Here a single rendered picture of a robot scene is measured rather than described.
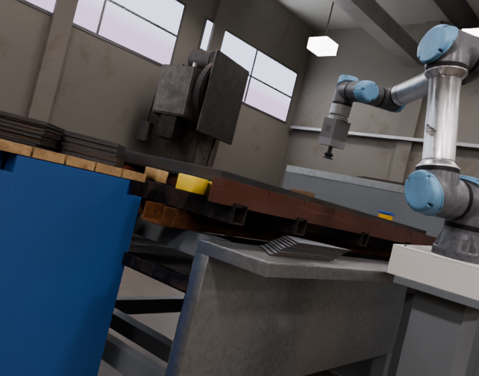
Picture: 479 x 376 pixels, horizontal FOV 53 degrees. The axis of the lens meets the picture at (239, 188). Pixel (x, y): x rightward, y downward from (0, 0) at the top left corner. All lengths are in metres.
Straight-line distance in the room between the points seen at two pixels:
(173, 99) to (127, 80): 1.01
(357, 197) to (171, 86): 5.82
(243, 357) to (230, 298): 0.20
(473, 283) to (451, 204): 0.21
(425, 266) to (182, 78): 6.96
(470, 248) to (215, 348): 0.75
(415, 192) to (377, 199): 1.31
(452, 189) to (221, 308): 0.68
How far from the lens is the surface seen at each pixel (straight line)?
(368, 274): 1.42
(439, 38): 1.50
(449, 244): 1.48
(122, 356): 1.49
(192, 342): 1.14
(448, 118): 1.45
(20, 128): 1.17
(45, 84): 7.94
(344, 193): 2.79
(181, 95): 8.03
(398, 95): 1.82
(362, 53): 11.51
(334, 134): 1.85
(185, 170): 1.27
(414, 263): 1.47
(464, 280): 1.43
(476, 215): 1.49
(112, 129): 8.59
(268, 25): 11.19
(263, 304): 1.30
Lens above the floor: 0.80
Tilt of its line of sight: 1 degrees up
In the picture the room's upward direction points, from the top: 14 degrees clockwise
